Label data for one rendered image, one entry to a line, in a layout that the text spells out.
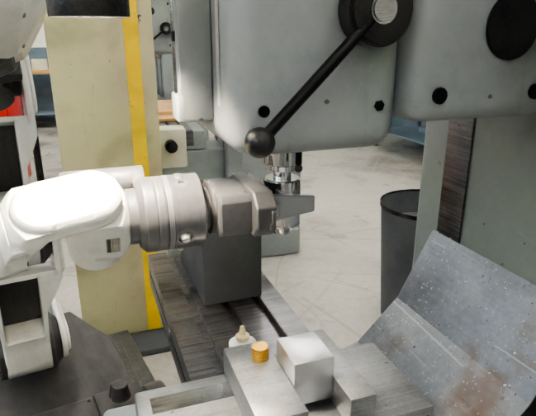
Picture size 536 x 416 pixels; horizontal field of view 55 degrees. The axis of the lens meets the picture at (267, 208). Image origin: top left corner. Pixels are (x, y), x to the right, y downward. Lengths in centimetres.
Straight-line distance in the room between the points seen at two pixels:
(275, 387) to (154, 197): 26
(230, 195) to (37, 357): 93
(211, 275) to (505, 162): 55
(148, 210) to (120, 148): 179
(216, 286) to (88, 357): 66
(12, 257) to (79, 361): 103
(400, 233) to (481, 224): 165
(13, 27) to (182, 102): 34
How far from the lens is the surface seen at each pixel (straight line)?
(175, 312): 103
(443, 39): 59
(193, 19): 58
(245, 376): 67
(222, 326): 97
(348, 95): 55
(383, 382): 74
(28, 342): 138
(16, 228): 57
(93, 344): 165
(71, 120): 233
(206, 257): 99
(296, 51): 53
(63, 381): 152
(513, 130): 86
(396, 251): 260
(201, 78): 58
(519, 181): 85
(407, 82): 58
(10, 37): 86
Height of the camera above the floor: 143
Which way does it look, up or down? 19 degrees down
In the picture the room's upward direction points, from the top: straight up
